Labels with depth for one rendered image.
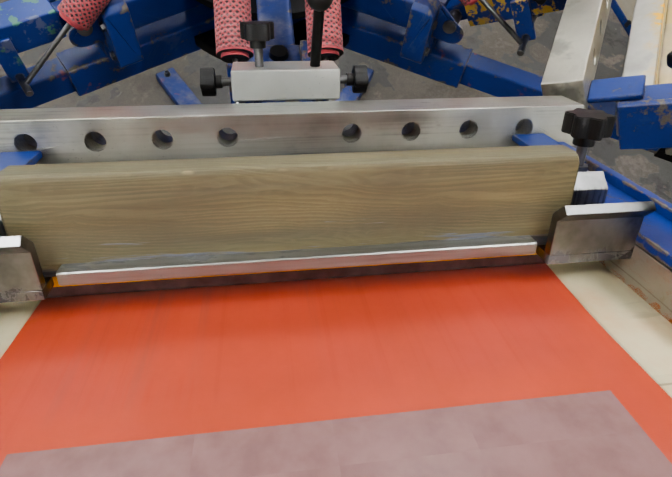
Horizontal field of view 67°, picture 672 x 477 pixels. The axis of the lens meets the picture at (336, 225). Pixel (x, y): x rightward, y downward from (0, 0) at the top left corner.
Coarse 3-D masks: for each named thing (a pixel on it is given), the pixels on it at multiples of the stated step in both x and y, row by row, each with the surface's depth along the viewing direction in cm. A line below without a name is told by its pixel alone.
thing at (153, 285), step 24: (408, 264) 41; (432, 264) 41; (456, 264) 41; (480, 264) 42; (504, 264) 42; (72, 288) 37; (96, 288) 38; (120, 288) 38; (144, 288) 38; (168, 288) 39
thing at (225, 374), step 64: (64, 320) 36; (128, 320) 36; (192, 320) 36; (256, 320) 37; (0, 384) 31; (64, 384) 31; (128, 384) 31; (192, 384) 31; (256, 384) 31; (320, 384) 31; (0, 448) 27; (64, 448) 27; (128, 448) 27; (192, 448) 27; (256, 448) 27; (320, 448) 27
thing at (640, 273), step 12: (636, 252) 40; (612, 264) 43; (624, 264) 41; (636, 264) 40; (648, 264) 39; (660, 264) 37; (624, 276) 41; (636, 276) 40; (648, 276) 39; (660, 276) 37; (636, 288) 40; (648, 288) 39; (660, 288) 37; (648, 300) 39; (660, 300) 38; (660, 312) 38
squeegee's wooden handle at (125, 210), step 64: (0, 192) 33; (64, 192) 33; (128, 192) 34; (192, 192) 34; (256, 192) 35; (320, 192) 36; (384, 192) 37; (448, 192) 37; (512, 192) 38; (64, 256) 35; (128, 256) 36
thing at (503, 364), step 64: (320, 320) 37; (384, 320) 37; (448, 320) 37; (512, 320) 37; (576, 320) 37; (384, 384) 31; (448, 384) 31; (512, 384) 31; (576, 384) 31; (640, 384) 31; (384, 448) 27; (448, 448) 27; (512, 448) 27; (576, 448) 27; (640, 448) 27
